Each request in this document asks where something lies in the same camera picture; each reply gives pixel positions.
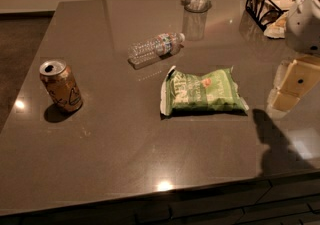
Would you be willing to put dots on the black wire basket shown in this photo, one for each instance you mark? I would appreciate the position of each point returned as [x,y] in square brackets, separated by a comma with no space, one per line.
[265,12]

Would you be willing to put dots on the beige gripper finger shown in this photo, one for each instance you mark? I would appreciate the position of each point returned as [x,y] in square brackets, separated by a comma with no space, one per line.
[280,96]
[304,75]

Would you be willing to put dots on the white packet beside basket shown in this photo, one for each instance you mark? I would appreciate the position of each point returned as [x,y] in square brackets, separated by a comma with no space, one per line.
[276,30]

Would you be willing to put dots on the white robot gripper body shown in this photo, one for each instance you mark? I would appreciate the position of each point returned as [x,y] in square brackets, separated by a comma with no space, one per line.
[304,25]

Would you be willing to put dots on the green jalapeno chip bag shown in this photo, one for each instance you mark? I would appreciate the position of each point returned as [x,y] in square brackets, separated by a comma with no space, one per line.
[212,92]

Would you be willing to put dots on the clear plastic water bottle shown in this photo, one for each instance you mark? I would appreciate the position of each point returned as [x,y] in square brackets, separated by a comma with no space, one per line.
[147,52]

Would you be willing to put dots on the orange soda can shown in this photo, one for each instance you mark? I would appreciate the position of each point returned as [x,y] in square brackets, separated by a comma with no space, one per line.
[60,84]

